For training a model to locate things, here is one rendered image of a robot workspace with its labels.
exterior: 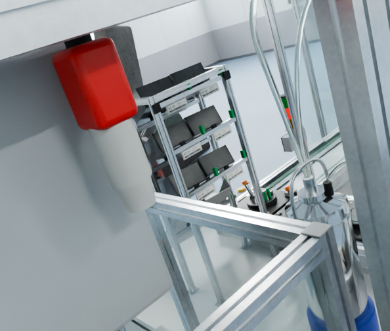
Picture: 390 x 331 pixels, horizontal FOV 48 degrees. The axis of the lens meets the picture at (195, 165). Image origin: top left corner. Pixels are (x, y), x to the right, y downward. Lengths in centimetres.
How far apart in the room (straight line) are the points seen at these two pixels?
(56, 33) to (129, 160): 14
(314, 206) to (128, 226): 53
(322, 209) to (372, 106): 45
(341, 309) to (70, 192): 40
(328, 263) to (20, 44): 46
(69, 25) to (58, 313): 29
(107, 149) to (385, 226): 35
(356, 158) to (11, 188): 38
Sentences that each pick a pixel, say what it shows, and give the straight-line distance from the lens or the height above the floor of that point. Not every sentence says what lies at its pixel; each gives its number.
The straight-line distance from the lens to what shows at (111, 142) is 40.
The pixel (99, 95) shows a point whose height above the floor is 182.
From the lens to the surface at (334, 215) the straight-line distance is 93.
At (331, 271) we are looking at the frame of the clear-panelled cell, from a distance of 62.
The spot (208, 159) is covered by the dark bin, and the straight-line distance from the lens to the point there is 161.
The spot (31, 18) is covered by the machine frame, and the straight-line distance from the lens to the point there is 32.
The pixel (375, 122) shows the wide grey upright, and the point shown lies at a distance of 52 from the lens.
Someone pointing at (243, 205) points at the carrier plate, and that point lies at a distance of 207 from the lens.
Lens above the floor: 186
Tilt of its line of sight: 18 degrees down
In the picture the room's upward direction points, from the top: 18 degrees counter-clockwise
